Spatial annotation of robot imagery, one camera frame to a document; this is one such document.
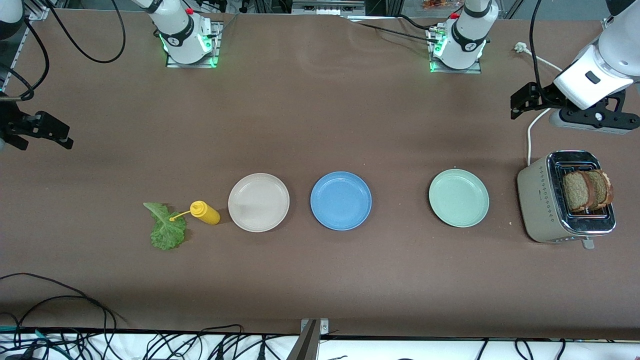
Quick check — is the brown bread slice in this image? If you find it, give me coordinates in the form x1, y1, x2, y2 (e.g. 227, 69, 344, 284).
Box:
563, 171, 596, 213
587, 170, 614, 210

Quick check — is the green lettuce leaf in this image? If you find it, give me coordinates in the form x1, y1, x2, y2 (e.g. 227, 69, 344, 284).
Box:
143, 202, 187, 251

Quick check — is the pale green plate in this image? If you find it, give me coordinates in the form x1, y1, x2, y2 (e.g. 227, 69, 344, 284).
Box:
428, 169, 490, 228

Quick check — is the blue plate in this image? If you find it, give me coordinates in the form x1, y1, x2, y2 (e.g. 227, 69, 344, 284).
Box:
310, 171, 373, 231

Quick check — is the beige plate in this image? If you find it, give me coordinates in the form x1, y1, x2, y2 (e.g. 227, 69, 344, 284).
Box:
228, 173, 291, 233

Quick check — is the beige and chrome toaster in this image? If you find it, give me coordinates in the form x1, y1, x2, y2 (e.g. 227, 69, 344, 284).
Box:
517, 150, 617, 250

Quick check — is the yellow mustard squeeze bottle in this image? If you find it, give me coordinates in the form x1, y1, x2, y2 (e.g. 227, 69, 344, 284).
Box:
169, 200, 221, 226

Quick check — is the white toaster power cord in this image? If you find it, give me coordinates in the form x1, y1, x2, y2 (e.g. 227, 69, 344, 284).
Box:
515, 42, 566, 167

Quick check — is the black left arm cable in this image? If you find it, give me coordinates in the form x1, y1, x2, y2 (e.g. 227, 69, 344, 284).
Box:
529, 0, 546, 101

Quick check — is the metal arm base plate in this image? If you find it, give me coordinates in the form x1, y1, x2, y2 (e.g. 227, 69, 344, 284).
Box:
427, 27, 484, 75
166, 20, 224, 69

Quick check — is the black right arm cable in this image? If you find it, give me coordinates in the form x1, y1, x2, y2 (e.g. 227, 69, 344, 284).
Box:
0, 0, 127, 101

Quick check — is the black loose cable loop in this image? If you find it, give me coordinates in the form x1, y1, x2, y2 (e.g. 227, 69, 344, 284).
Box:
0, 272, 118, 360
0, 295, 128, 360

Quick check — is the black arm base cable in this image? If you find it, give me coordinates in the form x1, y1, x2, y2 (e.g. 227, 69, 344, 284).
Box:
345, 14, 441, 45

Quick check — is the grey metal background frame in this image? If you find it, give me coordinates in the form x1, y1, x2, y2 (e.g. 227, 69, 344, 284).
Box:
291, 0, 366, 16

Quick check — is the metal mount bracket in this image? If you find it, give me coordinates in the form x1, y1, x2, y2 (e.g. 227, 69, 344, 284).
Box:
287, 318, 331, 360

